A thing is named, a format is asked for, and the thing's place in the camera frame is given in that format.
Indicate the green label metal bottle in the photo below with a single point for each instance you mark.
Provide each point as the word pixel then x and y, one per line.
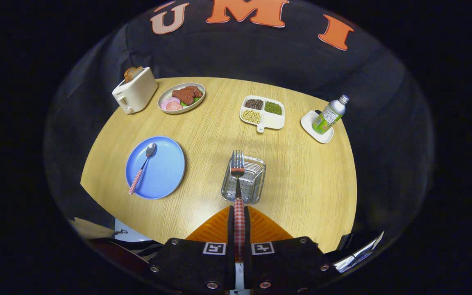
pixel 328 116

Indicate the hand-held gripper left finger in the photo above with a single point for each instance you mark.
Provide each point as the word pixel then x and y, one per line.
pixel 231 229

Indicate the pink ham slice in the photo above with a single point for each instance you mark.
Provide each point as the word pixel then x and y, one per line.
pixel 166 102
pixel 174 106

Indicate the dark brown beans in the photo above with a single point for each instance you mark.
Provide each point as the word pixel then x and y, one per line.
pixel 254 104

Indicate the yellow soybeans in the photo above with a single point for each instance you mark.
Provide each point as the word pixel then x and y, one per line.
pixel 251 116

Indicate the blue plate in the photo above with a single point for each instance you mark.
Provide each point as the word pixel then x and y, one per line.
pixel 164 172

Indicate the green mung beans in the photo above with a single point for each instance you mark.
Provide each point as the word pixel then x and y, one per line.
pixel 273 108

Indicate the grey food plate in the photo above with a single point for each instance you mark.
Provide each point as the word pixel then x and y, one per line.
pixel 168 93

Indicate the white square coaster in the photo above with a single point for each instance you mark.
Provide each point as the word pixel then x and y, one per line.
pixel 307 121

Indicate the brown meat piece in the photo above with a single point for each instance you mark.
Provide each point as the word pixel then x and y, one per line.
pixel 186 95

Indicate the black backdrop cloth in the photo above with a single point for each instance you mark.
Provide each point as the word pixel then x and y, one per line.
pixel 228 53

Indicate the white toaster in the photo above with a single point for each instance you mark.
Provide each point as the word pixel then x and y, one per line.
pixel 139 94

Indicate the brown toast slices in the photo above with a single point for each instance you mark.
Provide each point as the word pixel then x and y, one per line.
pixel 131 74

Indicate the green lettuce leaf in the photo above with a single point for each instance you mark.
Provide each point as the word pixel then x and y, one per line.
pixel 195 99

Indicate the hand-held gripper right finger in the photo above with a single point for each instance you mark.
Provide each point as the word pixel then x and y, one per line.
pixel 246 229

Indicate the white divided dish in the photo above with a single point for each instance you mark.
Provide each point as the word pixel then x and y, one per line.
pixel 275 121

